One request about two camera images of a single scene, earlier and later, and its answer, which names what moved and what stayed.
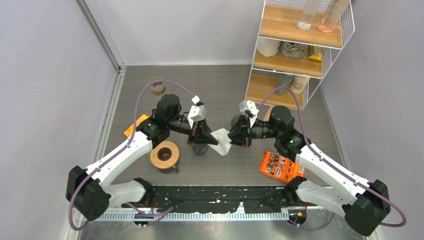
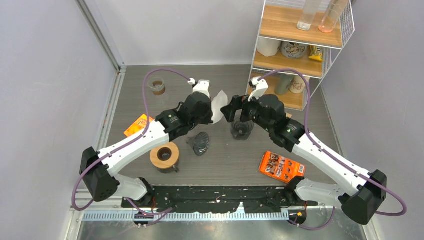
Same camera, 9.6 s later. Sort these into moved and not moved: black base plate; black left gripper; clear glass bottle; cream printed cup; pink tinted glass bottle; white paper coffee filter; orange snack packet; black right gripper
Moved: white paper coffee filter; black left gripper; black right gripper
Not moved: orange snack packet; pink tinted glass bottle; black base plate; clear glass bottle; cream printed cup
